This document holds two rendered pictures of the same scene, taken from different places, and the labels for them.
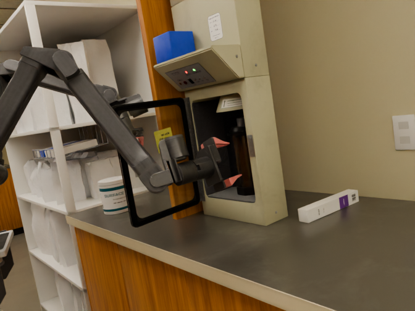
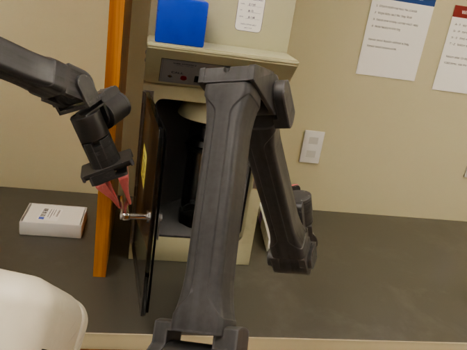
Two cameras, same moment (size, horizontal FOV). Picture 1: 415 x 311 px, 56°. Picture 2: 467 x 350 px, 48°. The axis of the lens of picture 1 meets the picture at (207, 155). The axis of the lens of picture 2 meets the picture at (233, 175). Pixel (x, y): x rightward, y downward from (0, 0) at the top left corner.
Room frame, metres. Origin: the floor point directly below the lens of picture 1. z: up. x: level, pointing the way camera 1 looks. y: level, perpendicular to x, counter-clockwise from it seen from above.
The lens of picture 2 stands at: (0.71, 0.99, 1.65)
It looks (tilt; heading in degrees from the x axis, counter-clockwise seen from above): 20 degrees down; 297
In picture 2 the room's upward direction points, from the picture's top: 9 degrees clockwise
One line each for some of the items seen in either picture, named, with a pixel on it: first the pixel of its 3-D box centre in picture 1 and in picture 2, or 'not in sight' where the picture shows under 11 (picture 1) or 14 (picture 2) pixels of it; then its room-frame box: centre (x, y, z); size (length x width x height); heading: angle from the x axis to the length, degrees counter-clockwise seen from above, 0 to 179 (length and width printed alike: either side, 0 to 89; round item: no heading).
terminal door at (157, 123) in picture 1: (159, 159); (144, 198); (1.33, 0.17, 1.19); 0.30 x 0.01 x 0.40; 133
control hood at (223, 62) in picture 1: (196, 71); (219, 70); (1.29, -0.01, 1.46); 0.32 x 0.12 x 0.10; 38
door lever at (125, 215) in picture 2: not in sight; (133, 208); (1.30, 0.24, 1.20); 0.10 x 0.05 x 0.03; 133
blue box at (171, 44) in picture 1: (174, 47); (180, 19); (1.36, 0.05, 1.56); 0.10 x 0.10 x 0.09; 38
